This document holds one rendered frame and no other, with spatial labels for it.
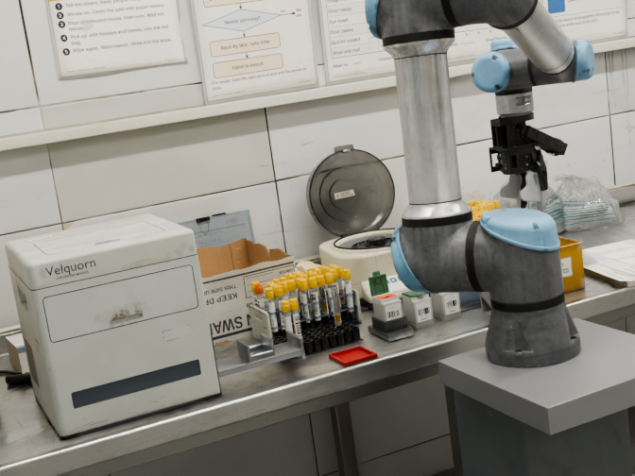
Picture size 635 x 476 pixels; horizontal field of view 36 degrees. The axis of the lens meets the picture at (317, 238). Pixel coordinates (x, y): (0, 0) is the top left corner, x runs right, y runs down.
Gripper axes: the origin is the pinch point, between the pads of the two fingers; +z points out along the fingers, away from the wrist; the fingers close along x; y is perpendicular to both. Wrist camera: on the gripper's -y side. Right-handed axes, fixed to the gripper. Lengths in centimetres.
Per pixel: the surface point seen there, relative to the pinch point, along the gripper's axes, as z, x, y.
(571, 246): 8.0, 6.6, -3.7
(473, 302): 16.7, 0.5, 16.8
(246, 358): 13, 10, 69
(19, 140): -28, -46, 96
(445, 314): 16.1, 4.6, 25.7
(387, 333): 16.2, 7.3, 39.8
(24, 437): 18, 9, 108
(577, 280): 15.7, 6.5, -4.7
